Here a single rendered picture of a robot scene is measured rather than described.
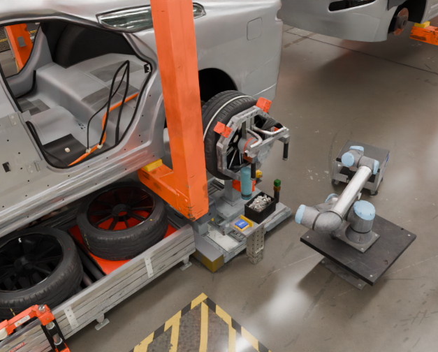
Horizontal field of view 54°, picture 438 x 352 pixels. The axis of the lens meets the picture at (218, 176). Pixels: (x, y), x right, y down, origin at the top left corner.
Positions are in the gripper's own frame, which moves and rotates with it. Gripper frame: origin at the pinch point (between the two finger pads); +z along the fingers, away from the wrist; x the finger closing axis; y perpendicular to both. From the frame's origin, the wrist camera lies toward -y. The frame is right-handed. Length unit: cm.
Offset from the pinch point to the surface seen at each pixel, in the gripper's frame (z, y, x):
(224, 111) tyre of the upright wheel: -64, 85, -35
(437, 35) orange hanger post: -104, -246, -207
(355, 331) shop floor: 79, 25, 40
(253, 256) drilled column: 49, 69, -30
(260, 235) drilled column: 30, 65, -25
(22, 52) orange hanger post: -112, 235, -245
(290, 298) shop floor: 69, 54, 4
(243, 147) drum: -37, 72, -37
